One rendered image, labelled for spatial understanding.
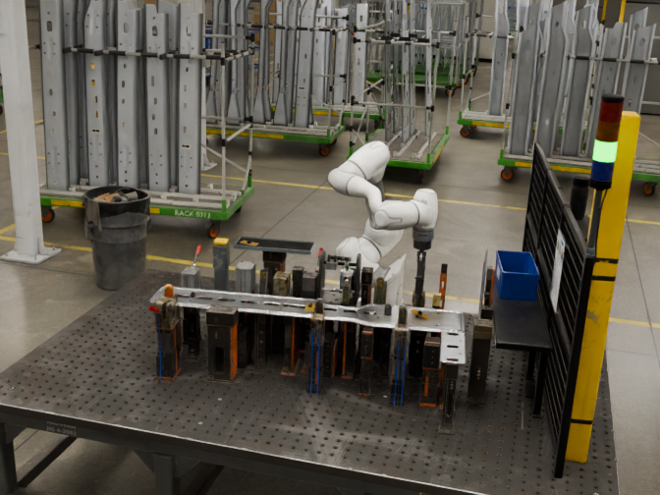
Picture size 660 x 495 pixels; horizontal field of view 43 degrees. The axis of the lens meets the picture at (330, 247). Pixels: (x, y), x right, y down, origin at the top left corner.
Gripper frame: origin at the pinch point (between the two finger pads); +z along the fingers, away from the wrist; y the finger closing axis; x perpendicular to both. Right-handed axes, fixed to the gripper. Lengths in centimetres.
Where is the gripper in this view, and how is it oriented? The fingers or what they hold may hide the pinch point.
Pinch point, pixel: (418, 284)
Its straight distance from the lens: 358.3
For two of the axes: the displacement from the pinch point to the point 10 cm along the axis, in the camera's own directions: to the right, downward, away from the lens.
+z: -0.4, 9.5, 3.1
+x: 9.9, 0.8, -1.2
